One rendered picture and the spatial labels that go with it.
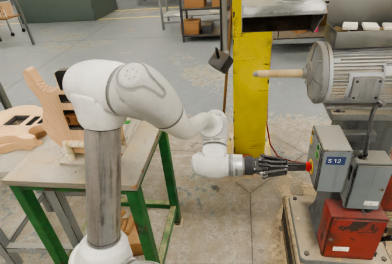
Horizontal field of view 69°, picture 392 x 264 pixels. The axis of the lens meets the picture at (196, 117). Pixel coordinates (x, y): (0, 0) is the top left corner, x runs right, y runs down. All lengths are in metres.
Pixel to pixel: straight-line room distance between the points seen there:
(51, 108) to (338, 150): 1.12
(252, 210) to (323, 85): 1.35
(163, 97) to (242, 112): 1.74
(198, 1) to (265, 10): 4.83
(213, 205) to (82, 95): 1.72
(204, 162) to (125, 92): 0.58
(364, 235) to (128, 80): 1.35
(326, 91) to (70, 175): 1.11
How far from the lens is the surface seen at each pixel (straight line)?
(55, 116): 1.34
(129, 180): 1.23
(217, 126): 1.13
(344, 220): 1.55
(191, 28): 6.09
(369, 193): 1.47
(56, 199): 1.70
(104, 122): 0.76
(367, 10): 1.34
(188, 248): 2.10
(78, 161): 1.41
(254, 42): 2.12
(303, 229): 1.87
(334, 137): 1.12
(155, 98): 0.64
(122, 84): 0.63
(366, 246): 1.73
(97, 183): 0.85
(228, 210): 2.28
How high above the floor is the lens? 1.75
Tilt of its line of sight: 32 degrees down
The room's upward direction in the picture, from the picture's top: 5 degrees counter-clockwise
